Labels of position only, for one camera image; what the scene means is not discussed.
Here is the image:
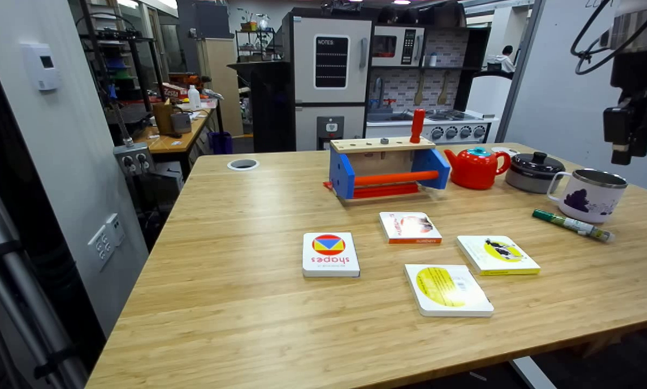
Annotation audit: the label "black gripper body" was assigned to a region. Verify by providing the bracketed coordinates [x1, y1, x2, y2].
[608, 45, 647, 98]

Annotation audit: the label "green marker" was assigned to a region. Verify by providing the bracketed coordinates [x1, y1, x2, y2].
[531, 207, 616, 247]

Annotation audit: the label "white mug with purple print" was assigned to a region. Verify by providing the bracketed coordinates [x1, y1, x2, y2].
[545, 167, 630, 228]

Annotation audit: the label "gray pot with black lid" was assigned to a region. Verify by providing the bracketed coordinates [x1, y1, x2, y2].
[504, 149, 566, 198]

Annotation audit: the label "person in background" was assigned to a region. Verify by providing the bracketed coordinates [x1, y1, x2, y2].
[496, 44, 517, 76]

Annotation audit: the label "white rounded appliance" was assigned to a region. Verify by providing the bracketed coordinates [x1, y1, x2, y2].
[464, 73, 516, 121]

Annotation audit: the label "red teapot with teal knob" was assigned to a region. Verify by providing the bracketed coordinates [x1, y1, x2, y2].
[442, 146, 512, 193]

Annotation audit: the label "book yellow circle black figure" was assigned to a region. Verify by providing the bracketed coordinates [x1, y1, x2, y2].
[455, 234, 544, 279]

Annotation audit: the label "toy stove with knobs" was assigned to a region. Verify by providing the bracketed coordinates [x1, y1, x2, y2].
[363, 112, 496, 147]

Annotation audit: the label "red wooden peg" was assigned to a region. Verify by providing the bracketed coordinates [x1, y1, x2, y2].
[407, 107, 429, 146]

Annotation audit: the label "orange wooden dowel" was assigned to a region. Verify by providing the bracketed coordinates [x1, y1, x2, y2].
[350, 168, 442, 188]

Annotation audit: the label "white book with red edge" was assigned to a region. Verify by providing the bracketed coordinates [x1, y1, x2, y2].
[377, 210, 444, 247]

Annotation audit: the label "white book large yellow circle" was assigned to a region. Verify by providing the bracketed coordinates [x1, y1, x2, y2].
[402, 261, 496, 320]

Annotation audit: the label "white microwave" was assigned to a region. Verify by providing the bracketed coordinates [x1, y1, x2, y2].
[371, 25, 429, 72]

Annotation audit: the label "wooden toy bench blue sides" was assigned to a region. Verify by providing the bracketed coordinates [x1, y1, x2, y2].
[322, 137, 455, 206]

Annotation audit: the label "white cabinet under oven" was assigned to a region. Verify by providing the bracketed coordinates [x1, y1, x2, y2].
[292, 104, 367, 154]

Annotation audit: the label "white lab oven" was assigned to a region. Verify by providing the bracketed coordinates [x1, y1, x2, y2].
[291, 14, 375, 109]

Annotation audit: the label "white book red yellow circle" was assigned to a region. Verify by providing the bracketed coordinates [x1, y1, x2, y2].
[301, 230, 363, 281]

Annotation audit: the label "black cabinet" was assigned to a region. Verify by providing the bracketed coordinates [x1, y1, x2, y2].
[227, 58, 296, 154]

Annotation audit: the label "blue bin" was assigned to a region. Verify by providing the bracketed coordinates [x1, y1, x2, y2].
[208, 131, 236, 157]

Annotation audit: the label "white plastic bottle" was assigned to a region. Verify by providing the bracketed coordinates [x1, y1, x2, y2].
[186, 82, 203, 112]

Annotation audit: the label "wooden workbench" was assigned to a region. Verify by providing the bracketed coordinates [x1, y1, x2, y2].
[133, 107, 219, 160]

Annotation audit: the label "brown cardboard box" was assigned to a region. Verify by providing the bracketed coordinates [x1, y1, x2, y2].
[152, 98, 193, 141]

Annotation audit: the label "gray electrical box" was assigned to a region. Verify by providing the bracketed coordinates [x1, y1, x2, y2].
[111, 138, 154, 178]

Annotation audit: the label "metal shelf rack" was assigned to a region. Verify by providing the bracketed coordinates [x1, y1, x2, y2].
[73, 0, 167, 147]

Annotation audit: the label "black and silver tripod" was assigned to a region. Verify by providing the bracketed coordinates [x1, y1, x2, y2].
[0, 20, 89, 389]

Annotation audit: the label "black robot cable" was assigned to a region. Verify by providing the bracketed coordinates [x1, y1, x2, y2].
[569, 0, 647, 79]

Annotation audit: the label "white wall outlet plate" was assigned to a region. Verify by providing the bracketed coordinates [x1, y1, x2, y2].
[85, 210, 127, 273]

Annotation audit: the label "white wall thermostat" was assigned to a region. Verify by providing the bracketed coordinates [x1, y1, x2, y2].
[18, 40, 62, 95]

